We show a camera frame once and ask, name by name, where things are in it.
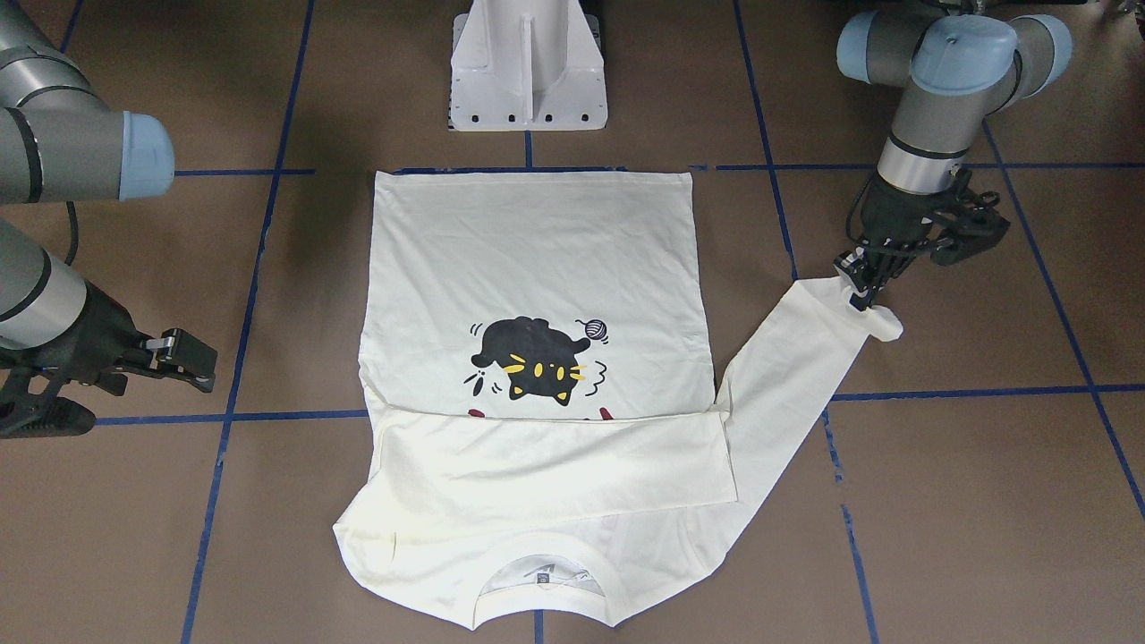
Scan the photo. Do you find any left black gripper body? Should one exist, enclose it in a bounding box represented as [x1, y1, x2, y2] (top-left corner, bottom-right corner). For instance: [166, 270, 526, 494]
[845, 172, 973, 269]

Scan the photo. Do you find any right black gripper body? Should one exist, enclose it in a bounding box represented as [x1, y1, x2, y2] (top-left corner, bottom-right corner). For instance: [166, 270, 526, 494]
[1, 283, 158, 396]

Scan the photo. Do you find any cream long-sleeve cat shirt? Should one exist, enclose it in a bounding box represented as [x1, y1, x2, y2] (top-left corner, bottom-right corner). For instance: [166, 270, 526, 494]
[333, 171, 903, 631]

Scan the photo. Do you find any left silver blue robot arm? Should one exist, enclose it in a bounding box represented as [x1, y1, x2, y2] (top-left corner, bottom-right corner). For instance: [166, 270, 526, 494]
[835, 1, 1074, 311]

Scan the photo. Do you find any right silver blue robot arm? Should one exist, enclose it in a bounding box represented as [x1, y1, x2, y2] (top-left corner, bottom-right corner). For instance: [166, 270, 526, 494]
[1, 1, 218, 395]

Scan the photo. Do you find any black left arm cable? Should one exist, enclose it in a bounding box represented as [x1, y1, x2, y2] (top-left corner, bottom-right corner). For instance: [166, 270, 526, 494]
[846, 174, 878, 248]

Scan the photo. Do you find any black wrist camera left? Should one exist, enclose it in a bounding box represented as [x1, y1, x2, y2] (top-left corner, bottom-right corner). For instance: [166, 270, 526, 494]
[929, 191, 1011, 267]

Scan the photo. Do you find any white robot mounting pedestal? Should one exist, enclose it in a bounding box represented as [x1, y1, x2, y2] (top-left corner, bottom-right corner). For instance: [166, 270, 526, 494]
[447, 1, 609, 133]

